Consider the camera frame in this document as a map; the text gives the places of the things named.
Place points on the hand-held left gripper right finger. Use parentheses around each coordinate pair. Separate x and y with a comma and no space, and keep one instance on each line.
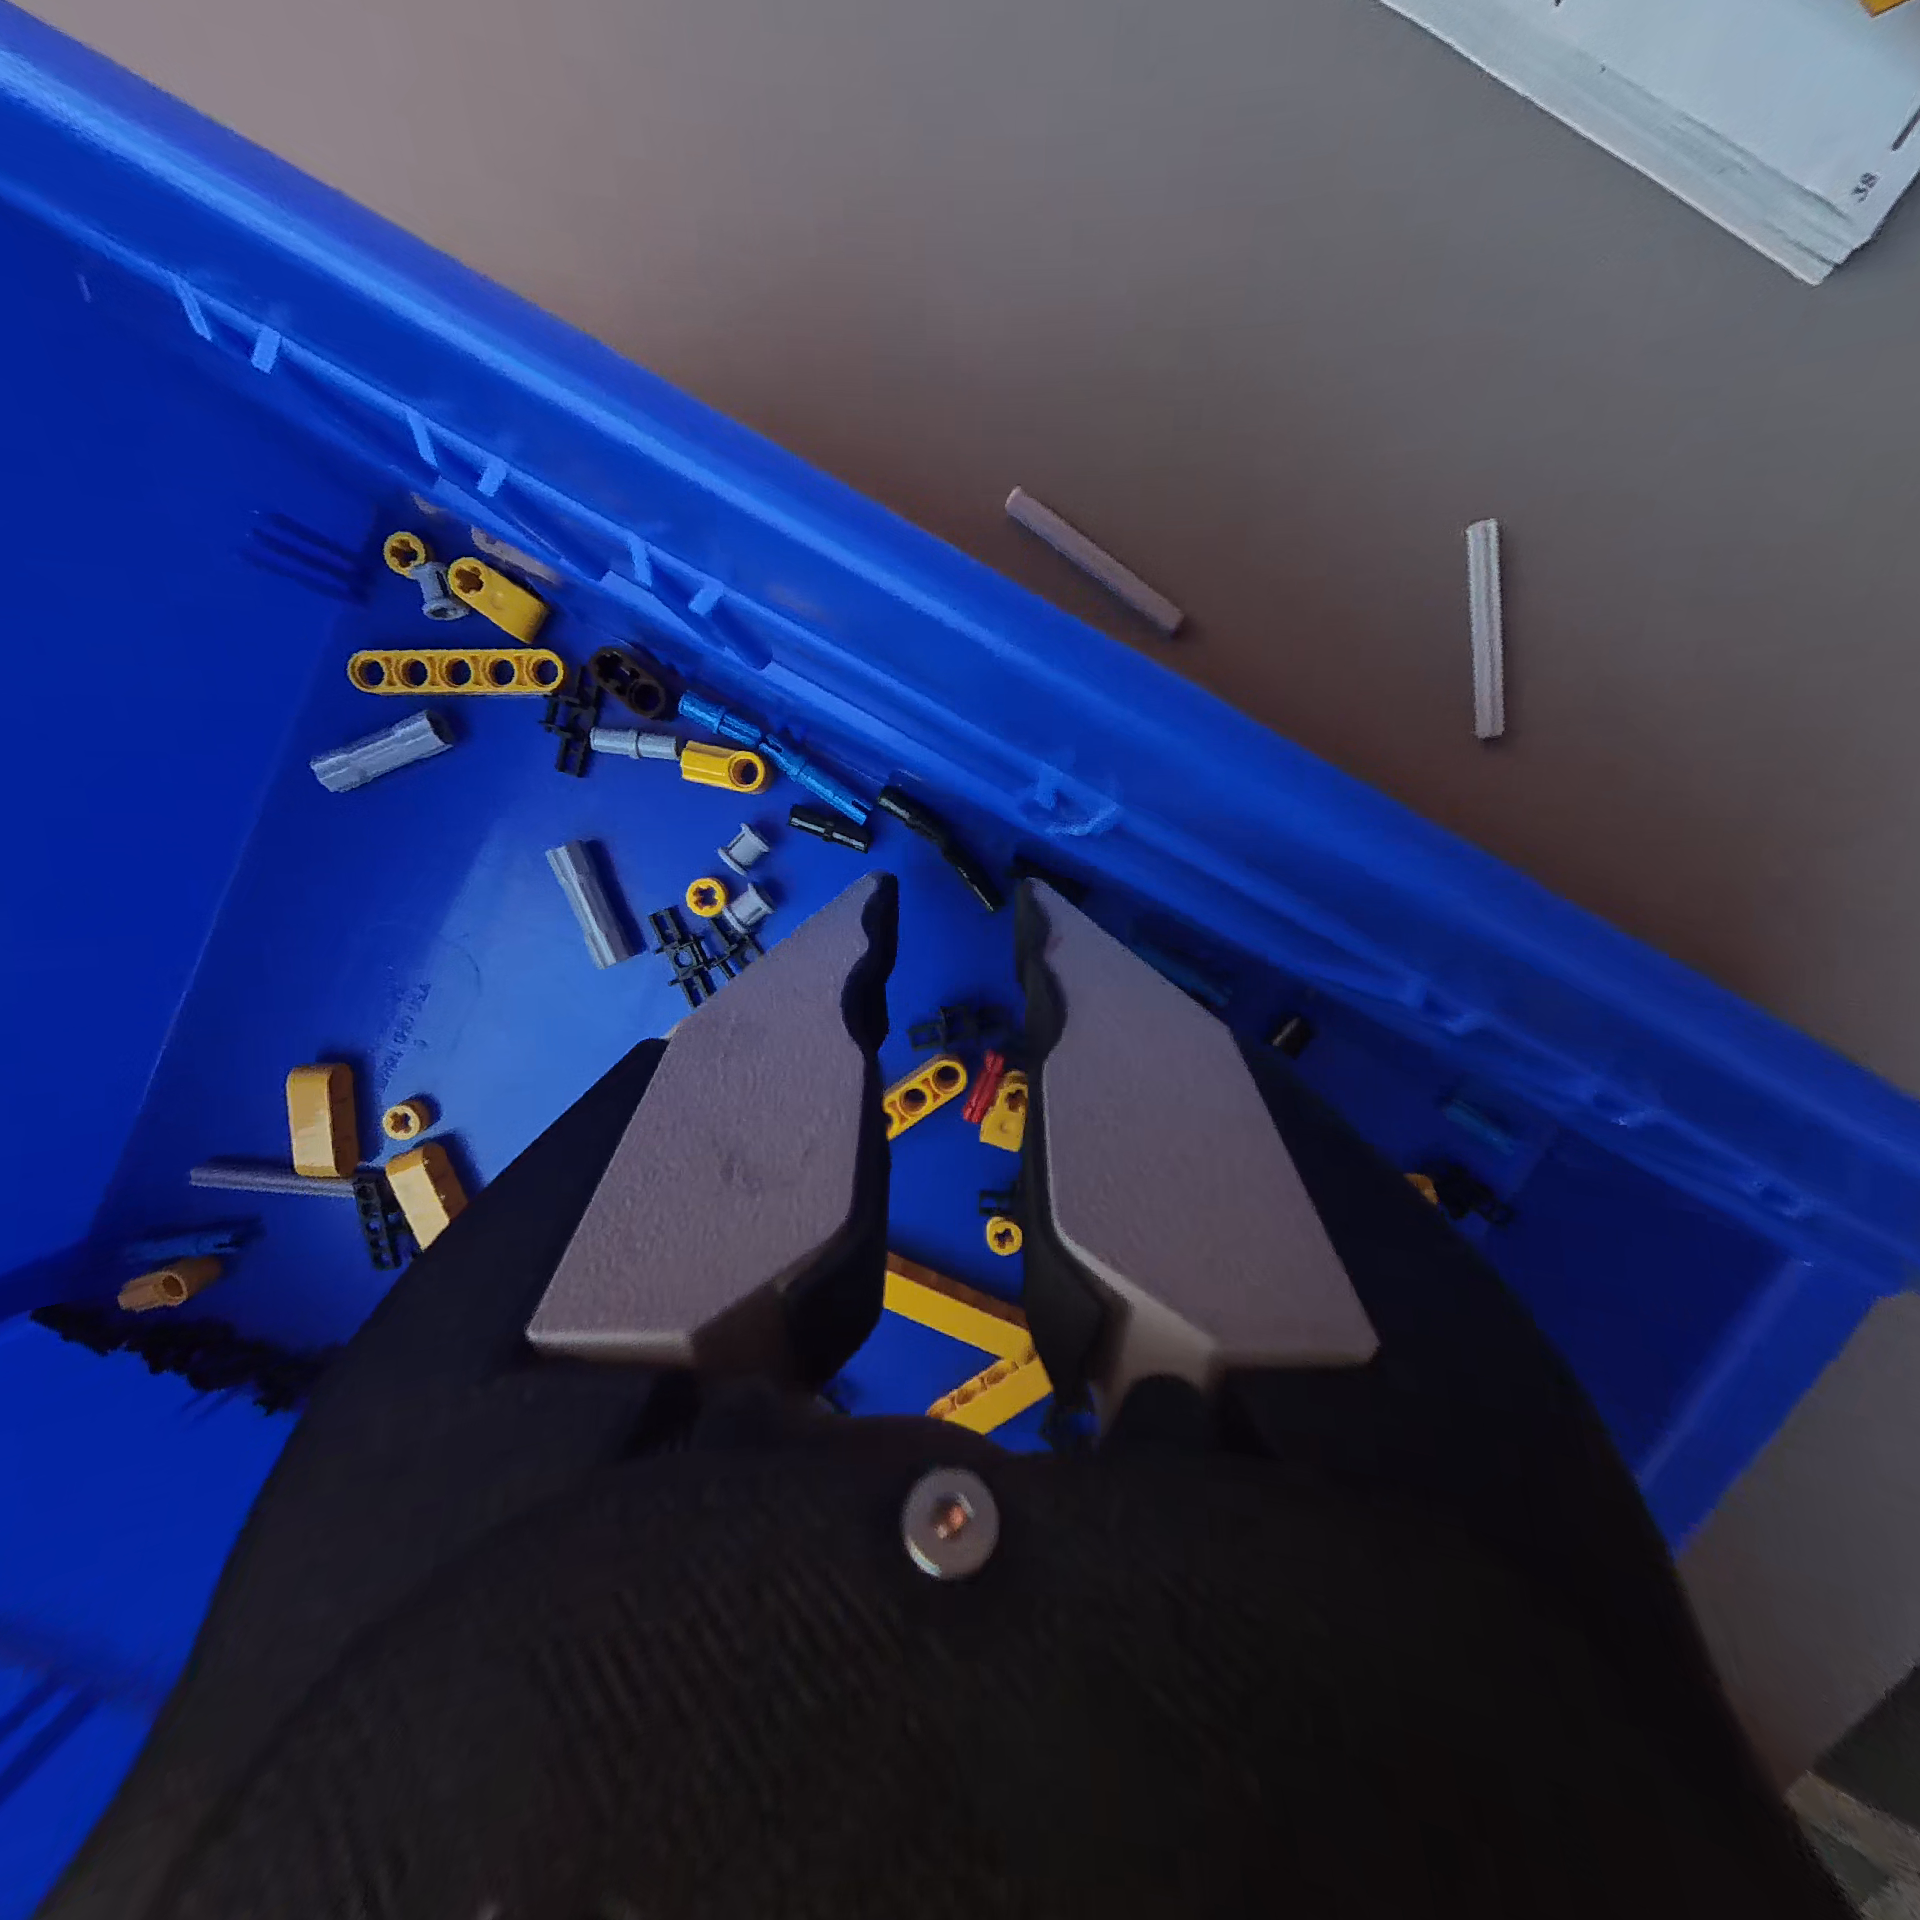
(1184,1170)

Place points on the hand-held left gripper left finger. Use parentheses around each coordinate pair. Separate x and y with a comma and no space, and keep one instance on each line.
(722,1155)

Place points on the pile of lego pieces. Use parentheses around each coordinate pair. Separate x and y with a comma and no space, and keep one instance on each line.
(452,669)

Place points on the blue plastic bin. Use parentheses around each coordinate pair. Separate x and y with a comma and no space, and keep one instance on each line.
(196,749)

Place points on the grey lego axle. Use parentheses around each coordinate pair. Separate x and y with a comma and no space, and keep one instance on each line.
(1094,561)
(1485,629)

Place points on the lego instruction booklet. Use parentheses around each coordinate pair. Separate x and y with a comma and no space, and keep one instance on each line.
(1694,105)

